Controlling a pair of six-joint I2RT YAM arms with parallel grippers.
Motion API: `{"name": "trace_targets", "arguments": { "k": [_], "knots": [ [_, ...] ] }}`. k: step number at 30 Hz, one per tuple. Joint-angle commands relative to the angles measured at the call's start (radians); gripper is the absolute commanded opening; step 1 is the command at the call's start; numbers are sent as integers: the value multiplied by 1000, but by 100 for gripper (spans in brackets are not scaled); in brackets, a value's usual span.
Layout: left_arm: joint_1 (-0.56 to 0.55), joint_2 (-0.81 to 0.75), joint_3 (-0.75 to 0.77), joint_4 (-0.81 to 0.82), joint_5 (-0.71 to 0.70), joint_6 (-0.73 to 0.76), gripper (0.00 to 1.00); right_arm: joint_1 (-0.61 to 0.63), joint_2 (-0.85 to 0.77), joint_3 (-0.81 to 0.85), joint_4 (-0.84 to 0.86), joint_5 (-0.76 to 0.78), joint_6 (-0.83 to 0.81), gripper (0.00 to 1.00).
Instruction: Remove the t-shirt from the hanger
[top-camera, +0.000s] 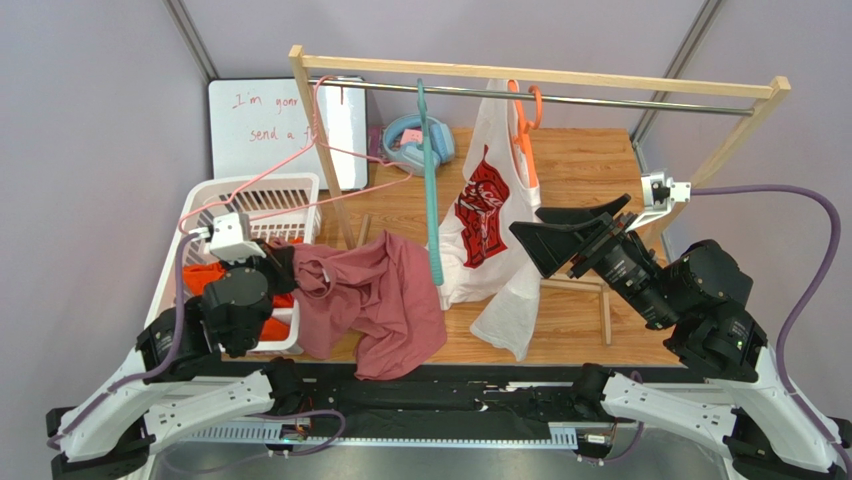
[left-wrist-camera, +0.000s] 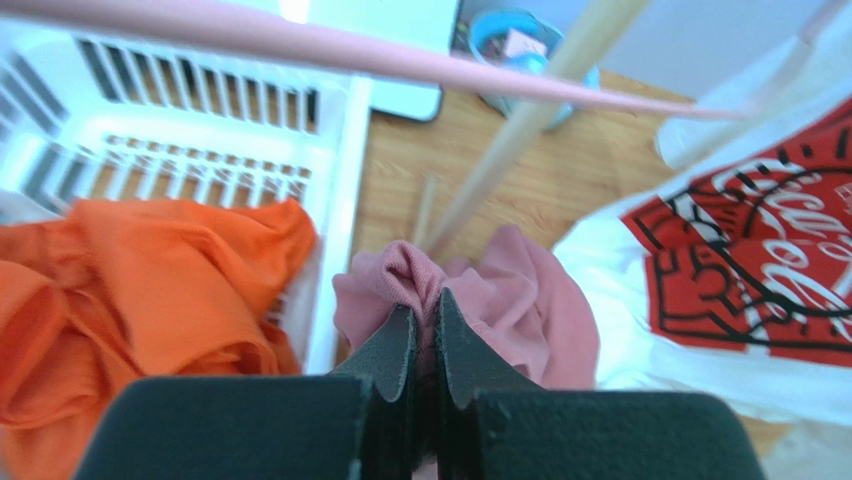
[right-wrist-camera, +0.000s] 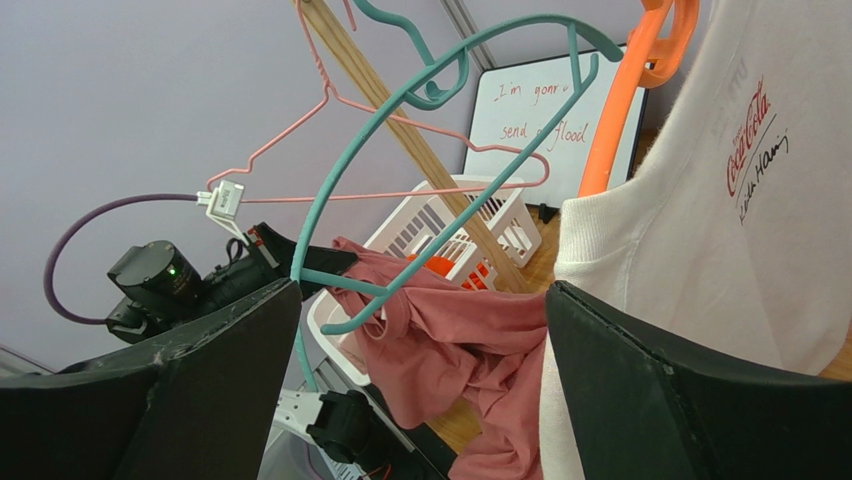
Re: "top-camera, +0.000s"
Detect orange t shirt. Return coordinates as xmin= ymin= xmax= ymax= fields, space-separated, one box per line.
xmin=180 ymin=257 xmax=298 ymax=355

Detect pink t shirt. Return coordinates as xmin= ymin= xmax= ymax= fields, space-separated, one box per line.
xmin=292 ymin=232 xmax=447 ymax=381

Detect pink wire hanger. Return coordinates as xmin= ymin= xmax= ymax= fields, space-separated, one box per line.
xmin=177 ymin=75 xmax=413 ymax=234

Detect teal plastic hanger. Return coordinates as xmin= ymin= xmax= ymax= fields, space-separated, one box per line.
xmin=417 ymin=79 xmax=444 ymax=286

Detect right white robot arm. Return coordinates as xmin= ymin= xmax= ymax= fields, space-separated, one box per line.
xmin=510 ymin=187 xmax=851 ymax=479

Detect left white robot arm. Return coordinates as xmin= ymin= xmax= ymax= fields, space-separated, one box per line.
xmin=46 ymin=235 xmax=306 ymax=479

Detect white t shirt red print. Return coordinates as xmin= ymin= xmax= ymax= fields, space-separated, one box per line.
xmin=438 ymin=98 xmax=542 ymax=361

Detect orange plastic hanger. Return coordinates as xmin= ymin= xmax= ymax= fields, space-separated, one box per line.
xmin=510 ymin=85 xmax=543 ymax=189

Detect white plastic laundry basket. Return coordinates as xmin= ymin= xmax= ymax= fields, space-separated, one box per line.
xmin=145 ymin=173 xmax=322 ymax=356

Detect white whiteboard red writing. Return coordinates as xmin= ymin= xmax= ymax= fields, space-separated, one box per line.
xmin=207 ymin=78 xmax=368 ymax=191

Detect light blue headphones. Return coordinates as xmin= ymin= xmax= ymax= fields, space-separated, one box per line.
xmin=381 ymin=114 xmax=456 ymax=177

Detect metal hanging rod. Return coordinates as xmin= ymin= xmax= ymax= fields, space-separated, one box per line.
xmin=309 ymin=79 xmax=756 ymax=117

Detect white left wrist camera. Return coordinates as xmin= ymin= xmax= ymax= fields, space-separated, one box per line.
xmin=191 ymin=212 xmax=266 ymax=264

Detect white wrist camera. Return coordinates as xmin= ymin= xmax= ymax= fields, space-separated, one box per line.
xmin=191 ymin=212 xmax=266 ymax=264
xmin=628 ymin=170 xmax=692 ymax=231

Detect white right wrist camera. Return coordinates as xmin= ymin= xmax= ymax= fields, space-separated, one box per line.
xmin=628 ymin=170 xmax=692 ymax=231

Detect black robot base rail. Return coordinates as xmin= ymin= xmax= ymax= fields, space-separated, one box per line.
xmin=152 ymin=359 xmax=743 ymax=461

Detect wooden clothes rack frame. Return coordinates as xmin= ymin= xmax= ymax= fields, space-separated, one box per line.
xmin=287 ymin=44 xmax=793 ymax=347

